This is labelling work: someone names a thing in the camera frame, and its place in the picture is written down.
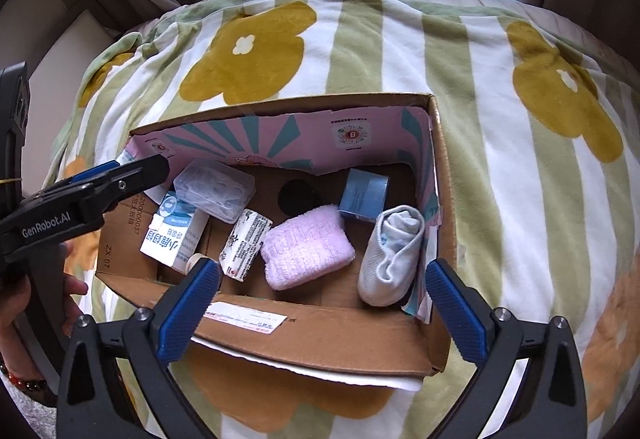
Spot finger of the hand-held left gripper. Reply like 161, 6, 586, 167
94, 154, 172, 210
69, 160, 122, 186

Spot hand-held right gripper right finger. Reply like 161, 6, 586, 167
424, 258, 588, 439

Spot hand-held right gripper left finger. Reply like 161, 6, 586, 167
56, 258, 221, 439

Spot white and blue carton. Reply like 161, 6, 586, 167
140, 191, 210, 272

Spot clear plastic floss pick case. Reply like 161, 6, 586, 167
172, 158, 256, 224

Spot white patterned socks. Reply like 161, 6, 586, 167
357, 205, 426, 307

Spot floral tissue pack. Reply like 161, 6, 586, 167
218, 209, 273, 281

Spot printed cardboard box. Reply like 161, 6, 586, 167
95, 91, 458, 392

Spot pink towel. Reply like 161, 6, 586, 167
261, 204, 357, 291

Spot small blue box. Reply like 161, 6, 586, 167
338, 168, 392, 223

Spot small black box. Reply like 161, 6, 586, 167
276, 178, 316, 216

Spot person's left hand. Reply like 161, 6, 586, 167
0, 243, 89, 370

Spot cream padded headboard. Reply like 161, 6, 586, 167
25, 11, 120, 184

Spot green striped flower blanket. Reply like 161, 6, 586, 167
50, 0, 640, 439

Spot beaded bracelet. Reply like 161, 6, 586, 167
0, 361, 52, 396

